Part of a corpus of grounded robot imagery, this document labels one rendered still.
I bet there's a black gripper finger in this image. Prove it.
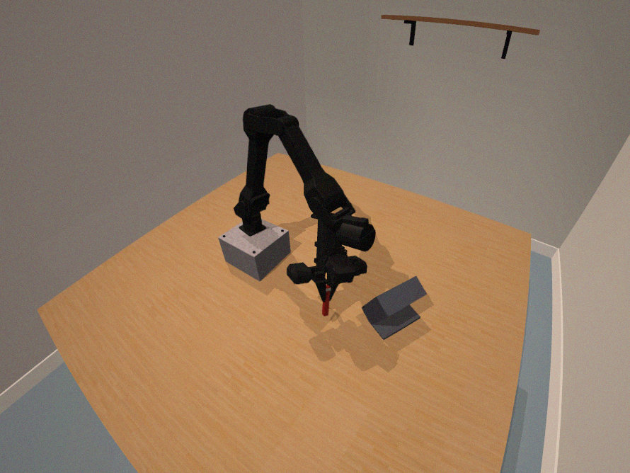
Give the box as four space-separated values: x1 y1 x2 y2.
312 278 328 302
327 273 339 301

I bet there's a dark grey sloped panel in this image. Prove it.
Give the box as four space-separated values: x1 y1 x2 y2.
361 276 427 340

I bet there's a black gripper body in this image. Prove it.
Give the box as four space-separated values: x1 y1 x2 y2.
287 240 367 284

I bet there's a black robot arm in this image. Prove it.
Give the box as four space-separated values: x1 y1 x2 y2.
234 104 376 284

